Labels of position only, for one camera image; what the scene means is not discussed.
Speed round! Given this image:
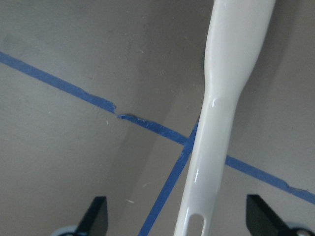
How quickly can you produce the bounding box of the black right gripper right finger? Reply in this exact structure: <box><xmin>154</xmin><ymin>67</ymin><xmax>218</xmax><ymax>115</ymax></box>
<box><xmin>246</xmin><ymin>194</ymin><xmax>293</xmax><ymax>236</ymax></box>

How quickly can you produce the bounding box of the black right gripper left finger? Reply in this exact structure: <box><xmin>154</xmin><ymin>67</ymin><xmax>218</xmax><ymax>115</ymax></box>
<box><xmin>74</xmin><ymin>196</ymin><xmax>108</xmax><ymax>236</ymax></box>

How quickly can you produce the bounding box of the white hand brush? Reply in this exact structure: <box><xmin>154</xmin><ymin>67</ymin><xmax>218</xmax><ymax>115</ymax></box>
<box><xmin>174</xmin><ymin>0</ymin><xmax>275</xmax><ymax>236</ymax></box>

